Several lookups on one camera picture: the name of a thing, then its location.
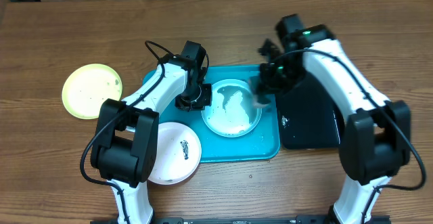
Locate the green scrubbing sponge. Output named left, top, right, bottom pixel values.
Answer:
left=252, top=94, right=271, bottom=108

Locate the light blue plate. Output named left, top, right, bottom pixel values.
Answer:
left=202, top=79, right=262, bottom=137

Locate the white plate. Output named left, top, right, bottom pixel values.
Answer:
left=127, top=122, right=202, bottom=188

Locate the yellow-green plate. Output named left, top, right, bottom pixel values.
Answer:
left=62, top=64, right=122, bottom=120

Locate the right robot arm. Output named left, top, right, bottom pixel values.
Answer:
left=250, top=14, right=413, bottom=223

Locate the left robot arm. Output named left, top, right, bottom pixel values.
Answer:
left=80, top=41, right=212, bottom=223

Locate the black plastic tray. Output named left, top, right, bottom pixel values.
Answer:
left=275, top=73, right=344, bottom=150

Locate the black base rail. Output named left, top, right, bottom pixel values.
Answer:
left=90, top=213, right=392, bottom=224

